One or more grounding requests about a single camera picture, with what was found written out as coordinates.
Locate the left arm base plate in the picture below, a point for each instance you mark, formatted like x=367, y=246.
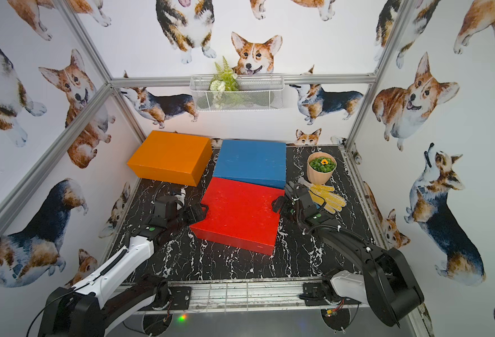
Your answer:
x=178, y=298

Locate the aluminium front rail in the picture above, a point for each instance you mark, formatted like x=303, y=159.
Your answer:
x=241, y=295

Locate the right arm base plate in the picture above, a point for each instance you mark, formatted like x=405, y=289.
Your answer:
x=317, y=294

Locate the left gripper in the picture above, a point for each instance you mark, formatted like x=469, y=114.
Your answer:
x=191, y=213

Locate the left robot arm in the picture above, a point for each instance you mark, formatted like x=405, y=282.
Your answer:
x=91, y=307

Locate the red shoebox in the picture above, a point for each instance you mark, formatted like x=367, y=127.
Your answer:
x=240, y=215

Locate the white wire mesh basket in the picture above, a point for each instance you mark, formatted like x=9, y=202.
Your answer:
x=243, y=93

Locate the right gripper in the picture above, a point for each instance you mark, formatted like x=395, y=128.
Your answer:
x=280, y=199

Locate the beige flower pot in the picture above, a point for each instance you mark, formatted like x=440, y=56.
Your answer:
x=320, y=168

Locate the yellow work glove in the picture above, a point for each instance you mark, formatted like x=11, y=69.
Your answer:
x=324, y=196

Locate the blue shoebox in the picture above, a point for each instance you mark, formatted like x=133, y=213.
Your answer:
x=256, y=162

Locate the orange shoebox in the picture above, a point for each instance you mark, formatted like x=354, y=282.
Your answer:
x=172, y=158

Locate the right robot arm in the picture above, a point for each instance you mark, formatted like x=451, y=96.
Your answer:
x=386, y=282

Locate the green fern plant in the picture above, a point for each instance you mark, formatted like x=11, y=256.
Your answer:
x=225, y=79

